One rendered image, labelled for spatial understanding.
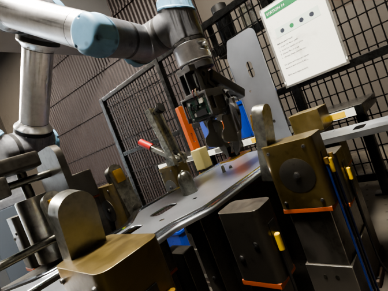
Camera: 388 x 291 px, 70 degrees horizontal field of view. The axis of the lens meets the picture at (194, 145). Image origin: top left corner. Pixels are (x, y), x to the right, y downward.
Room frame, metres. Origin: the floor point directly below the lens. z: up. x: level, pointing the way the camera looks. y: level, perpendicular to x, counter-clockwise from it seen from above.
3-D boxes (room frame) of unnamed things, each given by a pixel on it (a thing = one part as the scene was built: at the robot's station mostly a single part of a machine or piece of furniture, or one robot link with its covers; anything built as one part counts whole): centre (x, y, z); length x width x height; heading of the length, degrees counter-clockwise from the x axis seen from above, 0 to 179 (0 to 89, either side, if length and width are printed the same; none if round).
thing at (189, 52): (0.60, -0.07, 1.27); 0.08 x 0.08 x 0.05
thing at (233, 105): (0.60, -0.09, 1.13); 0.05 x 0.02 x 0.09; 47
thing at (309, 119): (0.76, -0.33, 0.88); 0.08 x 0.08 x 0.36; 47
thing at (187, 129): (0.83, 0.00, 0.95); 0.03 x 0.01 x 0.50; 137
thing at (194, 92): (0.60, -0.06, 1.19); 0.09 x 0.08 x 0.12; 137
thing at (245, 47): (0.84, -0.23, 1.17); 0.12 x 0.01 x 0.34; 47
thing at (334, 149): (0.57, -0.24, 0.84); 0.12 x 0.07 x 0.28; 47
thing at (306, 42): (0.99, -0.50, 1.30); 0.23 x 0.02 x 0.31; 47
